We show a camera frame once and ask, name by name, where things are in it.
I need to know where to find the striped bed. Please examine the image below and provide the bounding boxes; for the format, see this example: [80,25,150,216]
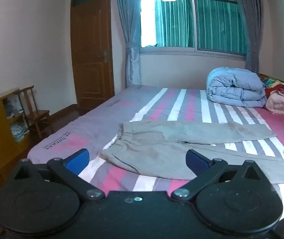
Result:
[27,85,284,229]

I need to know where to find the colourful patterned pillow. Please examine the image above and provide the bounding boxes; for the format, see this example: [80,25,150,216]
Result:
[257,73,284,89]

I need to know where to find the folded pink blanket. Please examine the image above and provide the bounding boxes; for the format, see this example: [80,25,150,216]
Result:
[264,90,284,116]

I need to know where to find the brown wooden door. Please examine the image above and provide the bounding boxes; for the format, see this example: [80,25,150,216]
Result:
[71,0,115,110]

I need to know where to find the blue-grey curtain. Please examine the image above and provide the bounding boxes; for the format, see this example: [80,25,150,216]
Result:
[113,0,142,88]
[234,0,262,74]

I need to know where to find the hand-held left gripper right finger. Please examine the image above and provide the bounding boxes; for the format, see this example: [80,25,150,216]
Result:
[170,149,266,202]

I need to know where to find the wooden chair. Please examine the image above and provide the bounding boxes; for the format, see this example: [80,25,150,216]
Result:
[13,85,55,139]

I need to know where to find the sliding window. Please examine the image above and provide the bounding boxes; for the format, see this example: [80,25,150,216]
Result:
[140,0,248,58]

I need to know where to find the grey pants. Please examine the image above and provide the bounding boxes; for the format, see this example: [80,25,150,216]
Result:
[99,120,284,184]

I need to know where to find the folded blue duvet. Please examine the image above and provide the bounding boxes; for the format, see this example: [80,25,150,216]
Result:
[206,67,267,108]

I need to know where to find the grey bundle in cabinet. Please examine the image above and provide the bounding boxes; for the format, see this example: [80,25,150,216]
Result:
[4,100,24,118]

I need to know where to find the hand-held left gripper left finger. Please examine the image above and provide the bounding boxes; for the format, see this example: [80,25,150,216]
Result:
[14,149,105,201]

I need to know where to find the pale green cloth bundle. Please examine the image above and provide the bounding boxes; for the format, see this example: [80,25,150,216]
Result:
[9,123,30,143]

